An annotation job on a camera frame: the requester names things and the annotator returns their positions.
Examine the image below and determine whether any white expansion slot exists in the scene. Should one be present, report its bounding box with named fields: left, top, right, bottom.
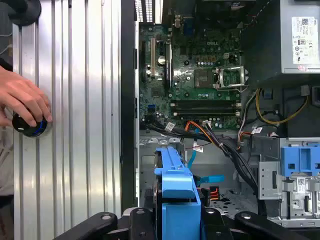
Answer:
left=150, top=37, right=157, bottom=77

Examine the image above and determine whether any metal socket cover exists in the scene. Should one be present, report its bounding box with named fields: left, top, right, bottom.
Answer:
left=214, top=66, right=248, bottom=91

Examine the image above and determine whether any open black PC case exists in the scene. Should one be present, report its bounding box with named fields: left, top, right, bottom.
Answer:
left=121, top=0, right=320, bottom=240

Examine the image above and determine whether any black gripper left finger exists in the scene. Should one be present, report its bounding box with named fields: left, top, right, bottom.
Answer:
left=53, top=207, right=155, bottom=240

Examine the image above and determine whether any orange flat wire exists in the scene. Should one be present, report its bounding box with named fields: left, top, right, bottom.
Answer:
left=184, top=120, right=242, bottom=151

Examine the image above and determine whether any black RAM slot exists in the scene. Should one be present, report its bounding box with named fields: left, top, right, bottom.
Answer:
left=172, top=112, right=241, bottom=118
left=170, top=104, right=241, bottom=109
left=170, top=99, right=241, bottom=105
left=172, top=108, right=241, bottom=114

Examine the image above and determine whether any yellow wire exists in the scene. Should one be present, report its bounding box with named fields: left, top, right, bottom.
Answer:
left=255, top=87, right=311, bottom=125

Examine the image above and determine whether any empty blue disk carrier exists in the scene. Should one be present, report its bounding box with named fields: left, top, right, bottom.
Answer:
left=279, top=142, right=320, bottom=176

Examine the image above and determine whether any metal disk bay cage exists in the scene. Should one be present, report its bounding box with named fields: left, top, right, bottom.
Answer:
left=257, top=137, right=320, bottom=227

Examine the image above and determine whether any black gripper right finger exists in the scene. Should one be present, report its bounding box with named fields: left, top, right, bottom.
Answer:
left=201, top=207, right=310, bottom=240

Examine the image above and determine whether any green motherboard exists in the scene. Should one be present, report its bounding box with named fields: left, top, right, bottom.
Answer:
left=138, top=14, right=245, bottom=131

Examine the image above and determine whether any black disk power wire plug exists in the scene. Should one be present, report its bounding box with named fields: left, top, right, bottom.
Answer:
left=200, top=186, right=221, bottom=201

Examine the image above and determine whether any thin metal locking lever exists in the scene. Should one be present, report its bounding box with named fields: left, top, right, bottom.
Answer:
left=216, top=83, right=250, bottom=91

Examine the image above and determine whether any grey power supply unit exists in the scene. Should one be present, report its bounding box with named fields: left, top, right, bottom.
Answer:
left=279, top=0, right=320, bottom=75

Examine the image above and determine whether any person's bare hand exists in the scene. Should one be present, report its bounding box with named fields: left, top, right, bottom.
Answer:
left=0, top=65, right=54, bottom=128

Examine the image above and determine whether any short black expansion slot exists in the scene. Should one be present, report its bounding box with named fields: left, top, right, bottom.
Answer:
left=140, top=41, right=147, bottom=84

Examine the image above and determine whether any black wire bundle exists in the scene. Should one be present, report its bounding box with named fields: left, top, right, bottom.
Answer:
left=146, top=121, right=267, bottom=216

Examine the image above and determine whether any black round knob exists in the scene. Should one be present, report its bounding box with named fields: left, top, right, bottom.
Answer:
left=8, top=0, right=42, bottom=27

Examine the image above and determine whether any blue flat disk wire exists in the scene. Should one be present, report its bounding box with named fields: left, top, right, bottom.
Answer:
left=188, top=143, right=226, bottom=188

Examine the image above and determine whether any CPU socket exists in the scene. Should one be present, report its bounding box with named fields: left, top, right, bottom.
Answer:
left=193, top=67, right=216, bottom=89

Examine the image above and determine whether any black plastic air shroud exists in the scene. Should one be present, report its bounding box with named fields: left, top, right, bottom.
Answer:
left=241, top=0, right=285, bottom=87

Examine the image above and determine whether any round black tool blue ring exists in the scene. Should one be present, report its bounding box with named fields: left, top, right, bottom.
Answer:
left=11, top=112, right=49, bottom=138

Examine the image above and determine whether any hard disk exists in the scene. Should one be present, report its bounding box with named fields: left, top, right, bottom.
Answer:
left=152, top=146, right=208, bottom=240

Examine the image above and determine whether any long black expansion slot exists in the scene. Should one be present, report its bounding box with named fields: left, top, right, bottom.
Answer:
left=164, top=41, right=173, bottom=89

